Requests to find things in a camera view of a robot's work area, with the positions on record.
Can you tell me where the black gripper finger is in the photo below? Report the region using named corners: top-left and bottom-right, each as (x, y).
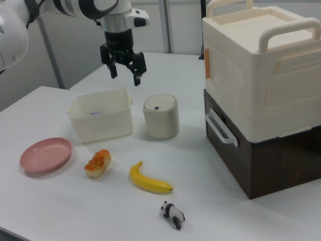
top-left (99, 44), bottom-right (119, 79)
top-left (125, 51), bottom-right (148, 87)

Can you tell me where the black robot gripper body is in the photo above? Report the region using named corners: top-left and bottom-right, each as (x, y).
top-left (103, 29), bottom-right (134, 66)

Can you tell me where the cream trash can flip lid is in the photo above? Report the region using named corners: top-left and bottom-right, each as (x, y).
top-left (143, 94), bottom-right (177, 112)

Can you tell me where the cream trash can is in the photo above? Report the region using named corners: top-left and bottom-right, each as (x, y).
top-left (142, 93), bottom-right (180, 140)

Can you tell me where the white square plastic box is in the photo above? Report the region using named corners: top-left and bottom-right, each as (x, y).
top-left (67, 88), bottom-right (134, 145)

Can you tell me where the orange strip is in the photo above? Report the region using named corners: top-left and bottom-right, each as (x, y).
top-left (204, 49), bottom-right (212, 80)

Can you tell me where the toy bread with orange topping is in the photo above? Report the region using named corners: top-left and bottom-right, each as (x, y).
top-left (84, 149), bottom-right (112, 179)

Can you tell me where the cream plastic storage box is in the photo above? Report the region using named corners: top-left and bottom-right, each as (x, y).
top-left (202, 0), bottom-right (321, 143)

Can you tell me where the yellow toy banana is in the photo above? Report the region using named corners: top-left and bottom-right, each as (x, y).
top-left (129, 161), bottom-right (175, 195)

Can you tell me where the pink round plate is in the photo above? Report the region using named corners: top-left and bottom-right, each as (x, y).
top-left (19, 137), bottom-right (74, 173)

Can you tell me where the black and white panda figurine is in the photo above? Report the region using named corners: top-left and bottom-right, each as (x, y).
top-left (158, 200), bottom-right (186, 230)

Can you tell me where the dark brown drawer box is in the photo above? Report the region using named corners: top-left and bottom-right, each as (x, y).
top-left (203, 89), bottom-right (321, 200)

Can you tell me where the black camera stand pole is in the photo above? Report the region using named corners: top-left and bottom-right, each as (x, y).
top-left (199, 0), bottom-right (207, 61)

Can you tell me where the cream box carry handle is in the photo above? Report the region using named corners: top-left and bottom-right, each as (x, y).
top-left (206, 0), bottom-right (253, 19)
top-left (258, 17), bottom-right (321, 54)

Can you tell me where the white drawer handle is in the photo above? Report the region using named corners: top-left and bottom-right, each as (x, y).
top-left (205, 107), bottom-right (239, 147)

